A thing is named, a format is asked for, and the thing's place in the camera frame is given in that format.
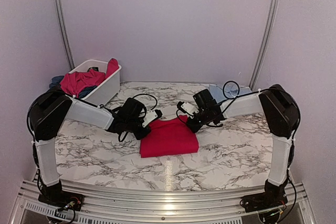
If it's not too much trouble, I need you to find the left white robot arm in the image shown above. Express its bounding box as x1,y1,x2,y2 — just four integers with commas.
27,87,162,206

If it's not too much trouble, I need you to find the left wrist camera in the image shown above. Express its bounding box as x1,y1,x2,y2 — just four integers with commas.
142,109,162,127

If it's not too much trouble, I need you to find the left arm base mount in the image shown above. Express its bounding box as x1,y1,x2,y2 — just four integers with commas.
38,190,84,211

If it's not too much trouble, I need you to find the white plastic laundry bin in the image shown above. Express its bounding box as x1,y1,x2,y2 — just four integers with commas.
81,70,121,105

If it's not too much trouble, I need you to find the light blue button shirt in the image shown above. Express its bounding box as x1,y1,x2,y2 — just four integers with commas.
208,83,251,103

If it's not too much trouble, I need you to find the dark blue garment in bin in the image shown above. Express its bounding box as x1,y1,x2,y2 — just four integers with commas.
49,76,97,99

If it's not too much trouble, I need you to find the aluminium frame post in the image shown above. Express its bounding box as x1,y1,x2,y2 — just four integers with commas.
249,0,279,90
54,0,75,70

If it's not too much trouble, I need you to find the front aluminium rail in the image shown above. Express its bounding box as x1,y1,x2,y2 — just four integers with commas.
8,180,317,223

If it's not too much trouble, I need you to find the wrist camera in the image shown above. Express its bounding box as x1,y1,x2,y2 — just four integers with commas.
177,101,199,118
142,109,162,127

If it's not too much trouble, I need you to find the red garment in bin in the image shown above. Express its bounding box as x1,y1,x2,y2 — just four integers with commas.
60,58,121,98

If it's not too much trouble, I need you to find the red t-shirt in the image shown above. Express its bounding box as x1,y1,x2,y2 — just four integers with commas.
140,115,199,158

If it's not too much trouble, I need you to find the left aluminium frame post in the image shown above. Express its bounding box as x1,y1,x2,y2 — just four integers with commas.
54,0,75,70

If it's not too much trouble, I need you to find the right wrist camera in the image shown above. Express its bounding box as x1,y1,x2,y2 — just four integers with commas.
177,101,199,118

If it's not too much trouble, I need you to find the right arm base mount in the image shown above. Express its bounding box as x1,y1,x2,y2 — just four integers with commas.
239,193,288,212

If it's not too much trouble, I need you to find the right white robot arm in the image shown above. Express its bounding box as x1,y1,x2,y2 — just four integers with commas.
177,84,301,187

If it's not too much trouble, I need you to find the right aluminium frame post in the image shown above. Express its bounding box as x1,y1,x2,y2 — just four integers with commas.
249,0,279,90

